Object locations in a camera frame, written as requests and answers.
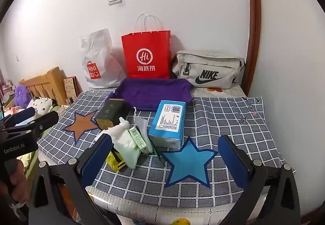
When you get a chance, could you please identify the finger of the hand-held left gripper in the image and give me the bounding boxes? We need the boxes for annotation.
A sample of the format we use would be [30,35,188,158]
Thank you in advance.
[10,107,36,124]
[5,110,60,137]

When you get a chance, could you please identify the yellow and black strap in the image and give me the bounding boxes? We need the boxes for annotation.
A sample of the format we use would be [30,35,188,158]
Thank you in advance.
[105,150,127,172]

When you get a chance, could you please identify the grey checkered cloth with stars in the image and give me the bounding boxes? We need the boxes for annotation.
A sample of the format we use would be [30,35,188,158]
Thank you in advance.
[37,89,296,213]

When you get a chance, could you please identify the wooden headboard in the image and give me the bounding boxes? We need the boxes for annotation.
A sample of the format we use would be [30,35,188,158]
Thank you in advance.
[19,67,77,106]

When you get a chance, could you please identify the white spotted pillow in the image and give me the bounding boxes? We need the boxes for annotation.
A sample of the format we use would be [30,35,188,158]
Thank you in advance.
[27,97,60,115]

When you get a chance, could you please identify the green packet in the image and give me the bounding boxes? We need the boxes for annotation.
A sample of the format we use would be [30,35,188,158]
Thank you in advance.
[129,125,150,154]

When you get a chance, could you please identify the grey waist bag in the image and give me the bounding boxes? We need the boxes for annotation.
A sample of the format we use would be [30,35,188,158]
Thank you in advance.
[171,50,246,88]

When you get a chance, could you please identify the person's left hand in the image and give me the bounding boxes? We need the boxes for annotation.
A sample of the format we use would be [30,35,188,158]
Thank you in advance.
[6,160,27,192]

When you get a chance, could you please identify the brown wooden door frame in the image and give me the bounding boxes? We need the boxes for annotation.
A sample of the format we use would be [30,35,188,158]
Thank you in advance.
[243,0,262,98]

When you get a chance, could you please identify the blue tissue pack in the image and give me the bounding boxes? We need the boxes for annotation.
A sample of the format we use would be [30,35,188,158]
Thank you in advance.
[148,100,186,149]

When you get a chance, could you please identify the white plastic shopping bag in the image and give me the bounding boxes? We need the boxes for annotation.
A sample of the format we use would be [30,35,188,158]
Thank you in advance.
[81,28,127,89]

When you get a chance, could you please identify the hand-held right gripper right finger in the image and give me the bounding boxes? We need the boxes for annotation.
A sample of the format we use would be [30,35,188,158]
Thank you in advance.
[218,135,302,225]

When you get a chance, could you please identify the red paper bag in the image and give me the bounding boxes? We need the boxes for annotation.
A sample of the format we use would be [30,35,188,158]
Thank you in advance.
[121,12,172,79]

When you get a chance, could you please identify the white and green knit glove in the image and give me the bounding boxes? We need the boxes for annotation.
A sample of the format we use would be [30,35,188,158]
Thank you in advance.
[113,117,142,170]

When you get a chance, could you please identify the dark green box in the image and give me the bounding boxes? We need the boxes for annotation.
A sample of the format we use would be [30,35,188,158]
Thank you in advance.
[94,98,126,130]

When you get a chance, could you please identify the purple towel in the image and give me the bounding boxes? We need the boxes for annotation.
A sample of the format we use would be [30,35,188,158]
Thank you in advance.
[112,78,194,111]

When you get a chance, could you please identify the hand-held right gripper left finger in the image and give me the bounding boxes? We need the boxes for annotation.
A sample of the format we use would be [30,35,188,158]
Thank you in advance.
[29,134,120,225]

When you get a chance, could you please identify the purple plush toy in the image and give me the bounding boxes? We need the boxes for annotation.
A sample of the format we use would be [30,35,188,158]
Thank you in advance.
[14,86,32,109]

